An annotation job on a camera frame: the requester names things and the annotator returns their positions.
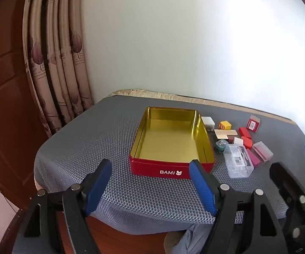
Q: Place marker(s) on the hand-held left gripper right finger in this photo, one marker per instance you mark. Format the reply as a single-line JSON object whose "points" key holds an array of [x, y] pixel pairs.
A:
{"points": [[202, 187]]}

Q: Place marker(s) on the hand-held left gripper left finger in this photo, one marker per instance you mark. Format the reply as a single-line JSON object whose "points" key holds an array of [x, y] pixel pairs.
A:
{"points": [[99, 187]]}

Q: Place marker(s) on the pink block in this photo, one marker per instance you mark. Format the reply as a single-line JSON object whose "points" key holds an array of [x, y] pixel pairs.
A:
{"points": [[255, 160]]}

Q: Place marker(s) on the clear labelled plastic box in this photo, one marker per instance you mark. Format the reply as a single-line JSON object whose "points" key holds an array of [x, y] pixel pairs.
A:
{"points": [[237, 164]]}

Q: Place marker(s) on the red rectangular tin box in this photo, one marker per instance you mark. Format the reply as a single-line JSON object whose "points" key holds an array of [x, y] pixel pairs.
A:
{"points": [[147, 168]]}

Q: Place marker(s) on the ribbed rectangular box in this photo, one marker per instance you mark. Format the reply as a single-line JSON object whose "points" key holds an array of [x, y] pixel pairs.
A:
{"points": [[222, 133]]}

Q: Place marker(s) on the white zebra-striped cube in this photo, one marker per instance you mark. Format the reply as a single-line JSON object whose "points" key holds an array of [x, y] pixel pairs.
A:
{"points": [[238, 141]]}

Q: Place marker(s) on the red rectangular block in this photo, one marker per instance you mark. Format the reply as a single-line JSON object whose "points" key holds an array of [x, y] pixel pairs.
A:
{"points": [[244, 132]]}

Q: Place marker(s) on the small clear plastic box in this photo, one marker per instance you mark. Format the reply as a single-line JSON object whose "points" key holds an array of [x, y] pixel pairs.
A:
{"points": [[265, 150]]}

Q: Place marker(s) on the teal round container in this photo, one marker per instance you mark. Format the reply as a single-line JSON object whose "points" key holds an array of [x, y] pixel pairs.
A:
{"points": [[220, 146]]}

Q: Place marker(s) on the grey honeycomb mat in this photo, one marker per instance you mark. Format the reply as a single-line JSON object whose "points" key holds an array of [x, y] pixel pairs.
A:
{"points": [[88, 143]]}

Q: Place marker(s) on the blue grey trousers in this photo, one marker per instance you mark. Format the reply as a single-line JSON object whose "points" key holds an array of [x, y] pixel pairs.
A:
{"points": [[192, 240]]}

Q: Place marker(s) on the dark red block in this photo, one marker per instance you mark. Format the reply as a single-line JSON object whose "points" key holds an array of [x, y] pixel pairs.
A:
{"points": [[231, 139]]}

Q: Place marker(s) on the small red labelled box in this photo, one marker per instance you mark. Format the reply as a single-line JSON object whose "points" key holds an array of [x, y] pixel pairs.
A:
{"points": [[253, 124]]}

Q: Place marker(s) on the white plug charger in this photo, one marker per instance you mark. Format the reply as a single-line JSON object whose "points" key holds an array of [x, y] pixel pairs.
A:
{"points": [[208, 121]]}

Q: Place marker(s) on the yellow striped block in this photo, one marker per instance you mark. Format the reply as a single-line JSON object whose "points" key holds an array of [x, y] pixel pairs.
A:
{"points": [[227, 125]]}

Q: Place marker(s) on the beige leaf-print curtain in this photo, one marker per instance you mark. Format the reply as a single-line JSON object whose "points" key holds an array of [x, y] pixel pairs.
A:
{"points": [[62, 71]]}

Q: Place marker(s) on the brown wooden door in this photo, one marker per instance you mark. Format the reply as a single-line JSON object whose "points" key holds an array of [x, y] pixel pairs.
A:
{"points": [[4, 98]]}

